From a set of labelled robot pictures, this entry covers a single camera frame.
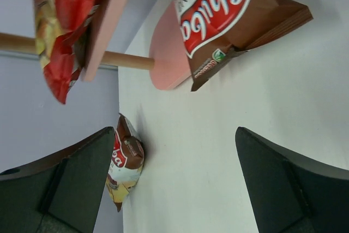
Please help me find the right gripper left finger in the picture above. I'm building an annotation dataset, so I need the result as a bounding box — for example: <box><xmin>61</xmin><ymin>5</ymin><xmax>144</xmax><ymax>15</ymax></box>
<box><xmin>1</xmin><ymin>127</ymin><xmax>115</xmax><ymax>232</ymax></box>

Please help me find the red chips bag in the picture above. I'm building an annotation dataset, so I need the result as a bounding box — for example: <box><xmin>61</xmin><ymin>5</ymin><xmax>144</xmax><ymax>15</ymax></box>
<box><xmin>33</xmin><ymin>0</ymin><xmax>103</xmax><ymax>104</ymax></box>

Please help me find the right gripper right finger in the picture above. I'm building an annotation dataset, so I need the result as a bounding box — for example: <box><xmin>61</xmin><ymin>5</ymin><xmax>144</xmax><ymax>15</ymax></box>
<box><xmin>235</xmin><ymin>127</ymin><xmax>348</xmax><ymax>232</ymax></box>

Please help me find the pink three-tier shelf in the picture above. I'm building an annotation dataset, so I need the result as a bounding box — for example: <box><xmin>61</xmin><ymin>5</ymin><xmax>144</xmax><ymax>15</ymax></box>
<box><xmin>1</xmin><ymin>0</ymin><xmax>190</xmax><ymax>90</ymax></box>

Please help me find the brown chips bag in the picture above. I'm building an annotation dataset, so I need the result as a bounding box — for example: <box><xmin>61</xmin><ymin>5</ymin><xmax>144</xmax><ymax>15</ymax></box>
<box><xmin>173</xmin><ymin>0</ymin><xmax>313</xmax><ymax>91</ymax></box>
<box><xmin>106</xmin><ymin>114</ymin><xmax>145</xmax><ymax>212</ymax></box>

